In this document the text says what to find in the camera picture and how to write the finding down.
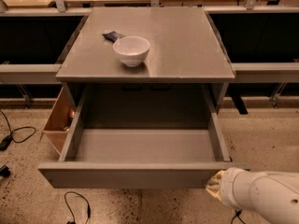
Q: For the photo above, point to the open cardboard box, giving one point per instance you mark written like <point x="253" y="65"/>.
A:
<point x="58" y="123"/>

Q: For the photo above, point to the white ceramic bowl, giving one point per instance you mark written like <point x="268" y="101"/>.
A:
<point x="131" y="50"/>

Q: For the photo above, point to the grey top drawer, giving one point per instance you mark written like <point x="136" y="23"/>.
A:
<point x="141" y="137"/>

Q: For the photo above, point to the grey metal rail frame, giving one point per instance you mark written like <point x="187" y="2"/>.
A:
<point x="28" y="72"/>

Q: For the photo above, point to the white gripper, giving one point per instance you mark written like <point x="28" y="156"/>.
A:
<point x="230" y="186"/>

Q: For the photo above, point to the black plug left edge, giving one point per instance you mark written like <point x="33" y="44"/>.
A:
<point x="4" y="171"/>

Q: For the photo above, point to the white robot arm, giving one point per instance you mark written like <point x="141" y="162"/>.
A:
<point x="273" y="195"/>

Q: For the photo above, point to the grey drawer cabinet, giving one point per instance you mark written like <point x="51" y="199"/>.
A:
<point x="178" y="36"/>

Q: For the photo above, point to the dark blue snack packet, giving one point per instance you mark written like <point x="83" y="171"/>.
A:
<point x="113" y="36"/>

